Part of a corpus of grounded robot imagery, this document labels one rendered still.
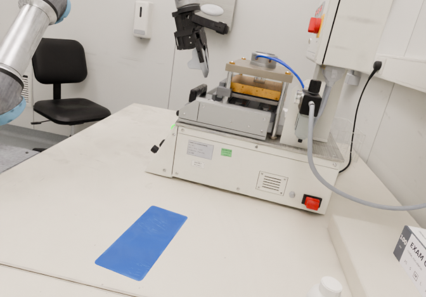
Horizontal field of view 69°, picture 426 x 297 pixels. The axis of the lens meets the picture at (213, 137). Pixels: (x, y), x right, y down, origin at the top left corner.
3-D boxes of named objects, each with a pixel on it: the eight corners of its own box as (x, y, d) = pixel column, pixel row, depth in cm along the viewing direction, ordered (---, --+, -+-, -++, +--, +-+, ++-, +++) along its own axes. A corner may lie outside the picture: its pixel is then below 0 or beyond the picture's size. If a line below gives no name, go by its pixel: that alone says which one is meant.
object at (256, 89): (283, 95, 105) (290, 67, 102) (283, 108, 84) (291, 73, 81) (234, 85, 108) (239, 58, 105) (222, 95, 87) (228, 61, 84)
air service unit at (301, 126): (305, 132, 82) (321, 77, 77) (309, 150, 68) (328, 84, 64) (286, 128, 83) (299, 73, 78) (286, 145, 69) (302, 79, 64)
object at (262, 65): (303, 98, 107) (313, 59, 103) (310, 118, 78) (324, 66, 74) (234, 84, 111) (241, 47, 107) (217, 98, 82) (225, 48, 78)
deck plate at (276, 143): (326, 128, 112) (327, 125, 112) (343, 163, 80) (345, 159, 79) (205, 102, 119) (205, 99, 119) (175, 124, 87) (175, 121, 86)
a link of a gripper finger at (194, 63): (191, 80, 100) (186, 51, 98) (209, 77, 99) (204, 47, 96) (189, 80, 97) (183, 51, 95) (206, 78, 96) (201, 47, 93)
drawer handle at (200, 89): (206, 95, 108) (208, 84, 107) (194, 103, 94) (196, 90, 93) (200, 94, 109) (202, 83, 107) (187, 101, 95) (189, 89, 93)
